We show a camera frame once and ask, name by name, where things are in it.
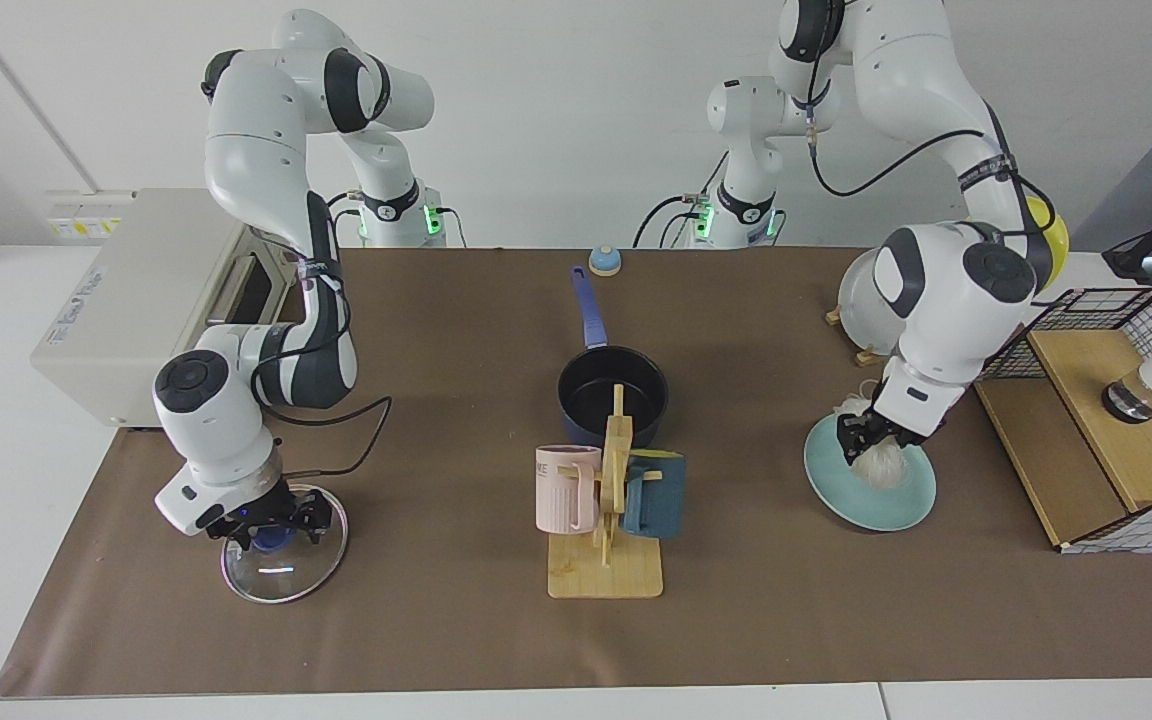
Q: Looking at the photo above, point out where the yellow plate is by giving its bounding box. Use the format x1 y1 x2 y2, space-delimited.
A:
1026 197 1070 291

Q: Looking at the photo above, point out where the brown table cloth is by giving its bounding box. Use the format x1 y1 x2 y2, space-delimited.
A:
0 247 1152 698

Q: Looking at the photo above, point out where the wooden plate rack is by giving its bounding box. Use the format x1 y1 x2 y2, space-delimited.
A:
825 308 889 367

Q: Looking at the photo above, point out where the wire basket with wooden floor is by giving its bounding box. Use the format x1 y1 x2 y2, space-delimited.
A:
973 286 1152 554

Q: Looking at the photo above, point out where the black pan with blue handle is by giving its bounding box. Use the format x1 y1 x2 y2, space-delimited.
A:
557 265 670 449

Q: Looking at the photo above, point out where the dark teal cup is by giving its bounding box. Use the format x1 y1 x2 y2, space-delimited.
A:
621 450 687 541

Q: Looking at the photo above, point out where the glass lid with blue knob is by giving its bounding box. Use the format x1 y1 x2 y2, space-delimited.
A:
220 484 350 605

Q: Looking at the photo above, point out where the pale grey plate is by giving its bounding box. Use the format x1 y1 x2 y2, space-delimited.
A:
837 247 903 357

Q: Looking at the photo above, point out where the black base cable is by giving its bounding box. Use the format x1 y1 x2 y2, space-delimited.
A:
633 160 727 248
326 190 367 248

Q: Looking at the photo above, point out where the pink cup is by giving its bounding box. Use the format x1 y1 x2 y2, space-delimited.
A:
535 445 604 535

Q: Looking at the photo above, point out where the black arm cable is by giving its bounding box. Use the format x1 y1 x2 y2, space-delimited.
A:
802 60 1059 291
251 330 394 479

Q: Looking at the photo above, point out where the pale teal plate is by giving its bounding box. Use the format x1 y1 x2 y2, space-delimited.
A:
803 415 938 533

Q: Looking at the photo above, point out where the white vermicelli bundle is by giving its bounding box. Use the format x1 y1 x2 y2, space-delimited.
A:
831 395 912 491

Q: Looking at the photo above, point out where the wooden cup stand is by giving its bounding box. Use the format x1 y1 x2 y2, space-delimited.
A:
547 384 665 600

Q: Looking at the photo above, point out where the pale toaster oven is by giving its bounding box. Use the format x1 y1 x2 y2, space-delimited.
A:
31 188 299 428

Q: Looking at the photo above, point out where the white wall socket strip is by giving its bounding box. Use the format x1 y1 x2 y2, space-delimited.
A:
44 190 137 241

